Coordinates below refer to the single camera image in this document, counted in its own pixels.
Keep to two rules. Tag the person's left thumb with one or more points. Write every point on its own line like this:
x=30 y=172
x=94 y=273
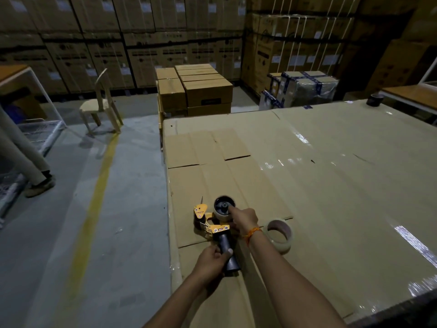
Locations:
x=226 y=254

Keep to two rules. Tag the large plastic-wrapped cardboard cover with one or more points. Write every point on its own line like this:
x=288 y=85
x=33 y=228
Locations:
x=334 y=187

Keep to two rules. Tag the stack of dim cardboard boxes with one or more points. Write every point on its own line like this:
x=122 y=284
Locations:
x=399 y=51

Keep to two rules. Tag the black tape roll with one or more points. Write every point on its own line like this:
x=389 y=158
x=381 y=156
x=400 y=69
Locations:
x=374 y=100

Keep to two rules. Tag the person's right forearm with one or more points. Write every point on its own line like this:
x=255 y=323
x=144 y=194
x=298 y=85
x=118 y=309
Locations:
x=290 y=286

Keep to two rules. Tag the flattened cardboard box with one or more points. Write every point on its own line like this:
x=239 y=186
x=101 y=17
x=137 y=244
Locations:
x=205 y=181

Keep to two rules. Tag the yellow black tape dispenser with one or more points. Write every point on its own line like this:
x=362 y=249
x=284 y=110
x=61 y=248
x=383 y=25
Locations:
x=223 y=240

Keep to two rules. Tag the beige plastic chair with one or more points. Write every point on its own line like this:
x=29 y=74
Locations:
x=101 y=104

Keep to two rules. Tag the wall of large cardboard boxes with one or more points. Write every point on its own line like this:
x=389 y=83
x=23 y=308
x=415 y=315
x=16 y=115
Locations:
x=116 y=40

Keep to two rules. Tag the white-framed wooden-top table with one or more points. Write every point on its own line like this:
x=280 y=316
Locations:
x=20 y=85

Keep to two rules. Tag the person's right hand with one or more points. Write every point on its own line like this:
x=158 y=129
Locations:
x=246 y=220

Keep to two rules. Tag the clear packing tape roll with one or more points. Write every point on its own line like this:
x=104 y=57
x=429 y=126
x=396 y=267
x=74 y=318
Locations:
x=286 y=243

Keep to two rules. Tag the plain cardboard sheet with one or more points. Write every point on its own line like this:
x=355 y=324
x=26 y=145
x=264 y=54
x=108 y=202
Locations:
x=223 y=304

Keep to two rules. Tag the person's left hand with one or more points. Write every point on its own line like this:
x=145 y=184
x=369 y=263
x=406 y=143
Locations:
x=206 y=264

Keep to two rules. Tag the orange wrist thread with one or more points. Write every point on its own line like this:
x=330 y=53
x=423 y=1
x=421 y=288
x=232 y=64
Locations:
x=253 y=232

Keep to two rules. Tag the stack of small cardboard boxes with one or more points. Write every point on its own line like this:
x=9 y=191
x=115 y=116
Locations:
x=194 y=90

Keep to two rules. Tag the person's left forearm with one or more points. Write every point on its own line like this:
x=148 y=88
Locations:
x=174 y=305

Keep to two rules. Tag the wooden table with white frame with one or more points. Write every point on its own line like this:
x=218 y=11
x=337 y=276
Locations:
x=414 y=95

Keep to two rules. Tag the plastic-wrapped boxes with blue tape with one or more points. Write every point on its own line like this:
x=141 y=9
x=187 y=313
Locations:
x=300 y=88

